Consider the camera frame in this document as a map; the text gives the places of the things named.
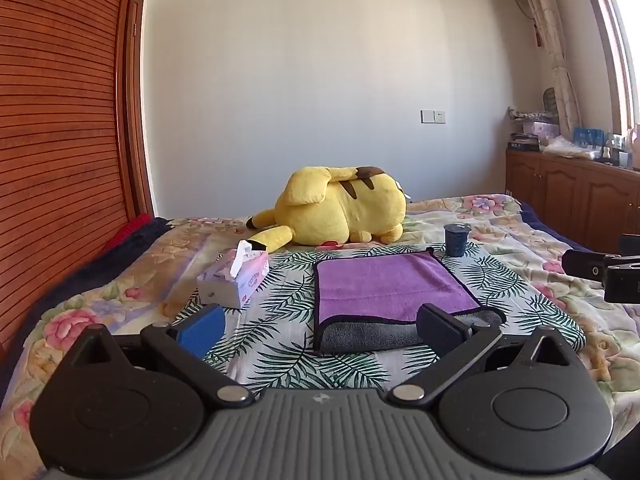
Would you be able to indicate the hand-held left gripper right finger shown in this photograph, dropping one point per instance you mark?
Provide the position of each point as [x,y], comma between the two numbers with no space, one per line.
[440,330]

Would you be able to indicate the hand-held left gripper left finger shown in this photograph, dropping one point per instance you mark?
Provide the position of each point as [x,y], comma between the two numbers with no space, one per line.
[202,329]

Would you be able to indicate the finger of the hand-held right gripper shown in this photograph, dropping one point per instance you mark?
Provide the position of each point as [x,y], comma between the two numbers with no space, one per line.
[631,245]
[582,262]

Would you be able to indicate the purple and grey towel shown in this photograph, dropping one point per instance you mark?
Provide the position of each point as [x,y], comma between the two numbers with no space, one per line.
[390,287]

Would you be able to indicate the dark blue bed sheet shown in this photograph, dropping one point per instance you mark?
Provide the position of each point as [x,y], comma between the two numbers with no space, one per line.
[552,225]

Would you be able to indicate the pink tissue box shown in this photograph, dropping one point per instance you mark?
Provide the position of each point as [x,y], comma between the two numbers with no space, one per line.
[240,277]

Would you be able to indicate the wooden cabinet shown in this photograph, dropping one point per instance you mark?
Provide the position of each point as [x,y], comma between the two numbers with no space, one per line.
[565,195]

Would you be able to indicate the leaf print cloth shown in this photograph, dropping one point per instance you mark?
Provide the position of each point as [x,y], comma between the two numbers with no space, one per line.
[280,305]

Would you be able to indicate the dark blue cup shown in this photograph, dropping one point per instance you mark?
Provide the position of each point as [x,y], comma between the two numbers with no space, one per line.
[456,241]

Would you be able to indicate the dark bottle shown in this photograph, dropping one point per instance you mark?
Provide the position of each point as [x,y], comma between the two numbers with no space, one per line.
[610,149]

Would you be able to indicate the pink jug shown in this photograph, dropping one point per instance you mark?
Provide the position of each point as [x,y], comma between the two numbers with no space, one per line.
[634,146]

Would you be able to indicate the blue box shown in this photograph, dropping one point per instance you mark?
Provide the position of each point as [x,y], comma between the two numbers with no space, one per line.
[589,136]

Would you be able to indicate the white plastic bag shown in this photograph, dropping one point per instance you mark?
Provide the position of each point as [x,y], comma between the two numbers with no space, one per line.
[567,146]

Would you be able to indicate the dark blue blanket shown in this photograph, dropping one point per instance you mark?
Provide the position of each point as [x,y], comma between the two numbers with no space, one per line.
[100,270]

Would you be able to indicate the red cloth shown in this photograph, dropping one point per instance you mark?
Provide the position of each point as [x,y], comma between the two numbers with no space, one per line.
[131,229]

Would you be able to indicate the stack of boxes and books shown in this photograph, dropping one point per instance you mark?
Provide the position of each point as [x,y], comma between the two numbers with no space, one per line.
[532,132]

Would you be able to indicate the yellow plush toy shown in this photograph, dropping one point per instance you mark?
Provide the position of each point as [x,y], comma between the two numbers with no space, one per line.
[340,205]

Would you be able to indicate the patterned curtain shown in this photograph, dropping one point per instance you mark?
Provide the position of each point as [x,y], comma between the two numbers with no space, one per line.
[555,45]

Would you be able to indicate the wooden slatted wardrobe door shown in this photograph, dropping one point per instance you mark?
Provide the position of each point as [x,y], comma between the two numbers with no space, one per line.
[60,135]

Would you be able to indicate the window frame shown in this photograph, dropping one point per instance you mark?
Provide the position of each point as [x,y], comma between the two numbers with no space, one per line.
[612,45]

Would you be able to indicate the white wall socket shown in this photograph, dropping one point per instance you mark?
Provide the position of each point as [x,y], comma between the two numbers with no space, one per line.
[433,116]

